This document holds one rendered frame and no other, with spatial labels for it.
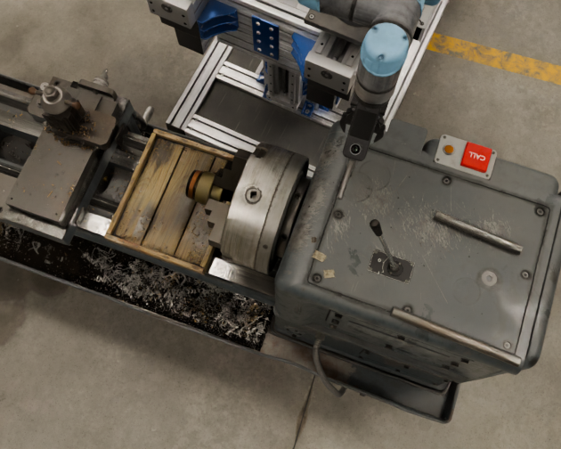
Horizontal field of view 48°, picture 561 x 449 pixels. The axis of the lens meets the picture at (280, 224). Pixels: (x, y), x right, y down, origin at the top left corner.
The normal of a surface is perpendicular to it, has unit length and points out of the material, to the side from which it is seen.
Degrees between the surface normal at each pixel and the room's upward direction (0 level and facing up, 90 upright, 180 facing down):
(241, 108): 0
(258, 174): 9
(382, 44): 0
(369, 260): 0
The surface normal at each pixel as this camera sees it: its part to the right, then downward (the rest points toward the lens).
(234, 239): -0.27, 0.55
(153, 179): 0.00, -0.30
